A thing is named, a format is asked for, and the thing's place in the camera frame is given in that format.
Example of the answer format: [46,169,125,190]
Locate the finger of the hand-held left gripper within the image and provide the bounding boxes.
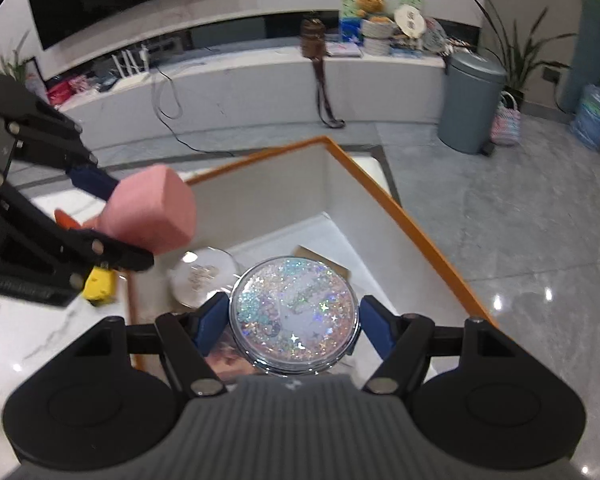
[0,73,118,201]
[0,171,155,289]

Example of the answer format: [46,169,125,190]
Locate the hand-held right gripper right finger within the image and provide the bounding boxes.
[358,295,526,395]

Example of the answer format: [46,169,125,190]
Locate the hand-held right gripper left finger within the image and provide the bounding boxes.
[70,290,229,397]

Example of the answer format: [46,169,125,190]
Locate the yellow tape measure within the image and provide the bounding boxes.
[82,266,118,306]

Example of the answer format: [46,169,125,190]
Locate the round white cushion compact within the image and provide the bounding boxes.
[169,247,241,308]

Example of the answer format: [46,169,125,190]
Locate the dark patterned card box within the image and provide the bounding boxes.
[202,340,258,386]

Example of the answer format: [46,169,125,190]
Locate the pink pump bottle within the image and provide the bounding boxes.
[54,164,197,253]

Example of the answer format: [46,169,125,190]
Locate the gold brown box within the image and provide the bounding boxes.
[292,245,353,281]

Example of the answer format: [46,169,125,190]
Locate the glitter compact mirror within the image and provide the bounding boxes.
[228,256,362,377]

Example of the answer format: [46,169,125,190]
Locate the orange cardboard box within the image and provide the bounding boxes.
[125,136,498,376]

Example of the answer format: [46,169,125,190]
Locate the white router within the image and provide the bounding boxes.
[111,45,151,79]

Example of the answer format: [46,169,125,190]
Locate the framed picture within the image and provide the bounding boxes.
[25,57,48,93]

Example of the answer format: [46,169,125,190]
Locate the thin-leaf potted plant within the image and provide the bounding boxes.
[0,30,31,81]

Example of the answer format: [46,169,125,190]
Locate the pastel woven handbag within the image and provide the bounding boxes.
[490,91,523,147]

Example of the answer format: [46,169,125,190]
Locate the grey pedal trash can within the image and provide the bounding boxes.
[437,51,508,156]

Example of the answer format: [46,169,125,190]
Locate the brown leather bag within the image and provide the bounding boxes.
[300,17,346,128]

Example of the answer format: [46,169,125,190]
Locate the flat book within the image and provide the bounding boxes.
[325,42,363,58]

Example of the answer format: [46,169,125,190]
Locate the white woven basket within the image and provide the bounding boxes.
[362,15,396,56]

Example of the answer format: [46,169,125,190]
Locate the round patterned hand fan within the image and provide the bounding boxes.
[422,17,451,53]

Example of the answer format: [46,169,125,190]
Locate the long-leaf potted plant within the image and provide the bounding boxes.
[472,0,578,96]

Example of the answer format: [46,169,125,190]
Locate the large blue water bottle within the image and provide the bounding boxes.
[571,71,600,150]

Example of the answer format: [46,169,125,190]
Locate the round white hand fan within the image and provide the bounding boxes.
[394,4,425,38]

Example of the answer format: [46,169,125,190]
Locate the black cable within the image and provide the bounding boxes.
[150,67,241,153]

